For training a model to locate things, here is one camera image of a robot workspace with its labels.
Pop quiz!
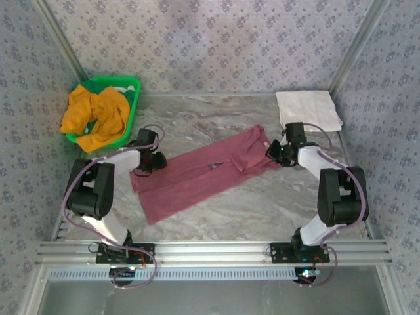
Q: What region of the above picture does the white folded t-shirt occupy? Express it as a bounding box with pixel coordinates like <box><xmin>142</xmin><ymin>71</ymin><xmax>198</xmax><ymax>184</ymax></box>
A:
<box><xmin>275</xmin><ymin>91</ymin><xmax>345</xmax><ymax>133</ymax></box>

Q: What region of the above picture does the pink t-shirt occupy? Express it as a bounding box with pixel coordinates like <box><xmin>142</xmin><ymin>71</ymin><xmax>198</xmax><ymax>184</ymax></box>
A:
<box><xmin>130</xmin><ymin>124</ymin><xmax>282</xmax><ymax>226</ymax></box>

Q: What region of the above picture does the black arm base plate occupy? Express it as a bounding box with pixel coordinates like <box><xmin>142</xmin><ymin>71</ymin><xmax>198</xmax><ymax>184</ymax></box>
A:
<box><xmin>96</xmin><ymin>242</ymin><xmax>156</xmax><ymax>265</ymax></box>
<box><xmin>270</xmin><ymin>241</ymin><xmax>331</xmax><ymax>264</ymax></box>

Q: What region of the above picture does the grey slotted cable duct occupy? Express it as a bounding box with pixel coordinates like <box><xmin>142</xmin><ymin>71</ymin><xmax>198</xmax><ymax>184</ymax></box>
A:
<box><xmin>47</xmin><ymin>267</ymin><xmax>298</xmax><ymax>282</ymax></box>

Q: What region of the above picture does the aluminium frame post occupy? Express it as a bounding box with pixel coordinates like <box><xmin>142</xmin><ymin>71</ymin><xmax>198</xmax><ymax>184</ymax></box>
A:
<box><xmin>327</xmin><ymin>0</ymin><xmax>393</xmax><ymax>95</ymax></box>
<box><xmin>34</xmin><ymin>0</ymin><xmax>89</xmax><ymax>81</ymax></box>

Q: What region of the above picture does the purple cable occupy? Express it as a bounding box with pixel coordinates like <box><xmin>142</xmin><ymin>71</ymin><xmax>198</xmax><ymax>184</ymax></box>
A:
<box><xmin>298</xmin><ymin>123</ymin><xmax>369</xmax><ymax>288</ymax></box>
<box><xmin>62</xmin><ymin>123</ymin><xmax>159</xmax><ymax>290</ymax></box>

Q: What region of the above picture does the black controller board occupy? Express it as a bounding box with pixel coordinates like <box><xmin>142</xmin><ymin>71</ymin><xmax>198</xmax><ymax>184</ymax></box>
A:
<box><xmin>294</xmin><ymin>267</ymin><xmax>321</xmax><ymax>284</ymax></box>
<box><xmin>110</xmin><ymin>267</ymin><xmax>137</xmax><ymax>280</ymax></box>

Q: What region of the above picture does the aluminium mounting rail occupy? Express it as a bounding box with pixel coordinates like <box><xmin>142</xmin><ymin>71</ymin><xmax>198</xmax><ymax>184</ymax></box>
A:
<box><xmin>35</xmin><ymin>239</ymin><xmax>393</xmax><ymax>266</ymax></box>

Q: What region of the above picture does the yellow t-shirt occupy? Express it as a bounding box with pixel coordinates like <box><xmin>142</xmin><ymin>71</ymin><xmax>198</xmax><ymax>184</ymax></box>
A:
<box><xmin>59</xmin><ymin>84</ymin><xmax>131</xmax><ymax>154</ymax></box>

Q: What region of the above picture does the green plastic basket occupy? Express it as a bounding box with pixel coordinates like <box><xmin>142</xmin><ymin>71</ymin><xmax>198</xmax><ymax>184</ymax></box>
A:
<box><xmin>65</xmin><ymin>75</ymin><xmax>142</xmax><ymax>148</ymax></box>

